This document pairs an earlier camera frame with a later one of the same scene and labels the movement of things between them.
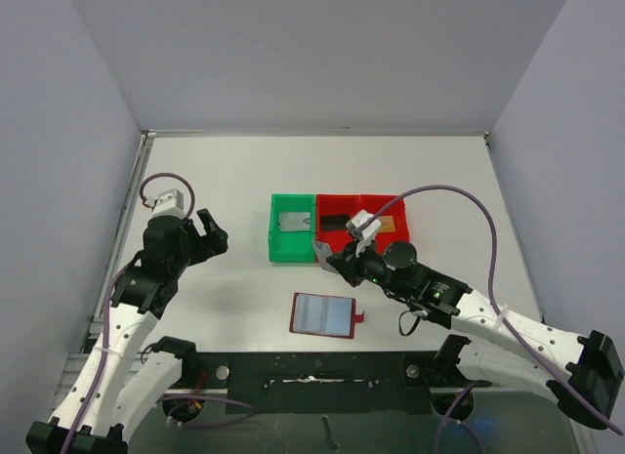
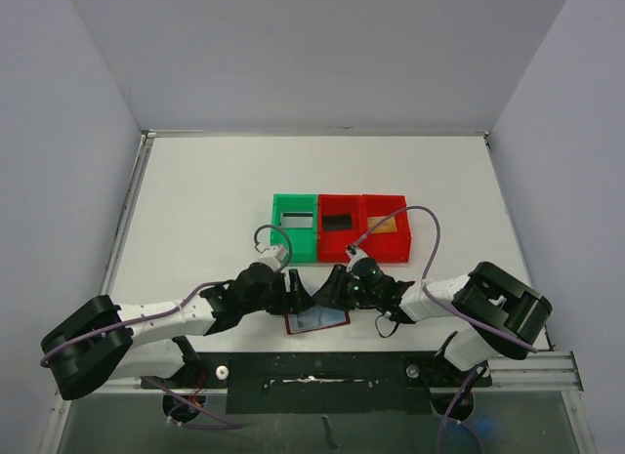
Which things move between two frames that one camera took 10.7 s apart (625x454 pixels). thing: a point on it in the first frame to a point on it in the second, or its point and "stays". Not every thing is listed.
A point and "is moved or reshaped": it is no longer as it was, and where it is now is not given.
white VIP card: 322,249 to 297,220
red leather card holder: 324,315 is moved or reshaped
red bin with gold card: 395,227 stays
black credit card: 335,223 stays
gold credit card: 387,224 stays
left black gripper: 215,237 to 290,302
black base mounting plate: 325,383 stays
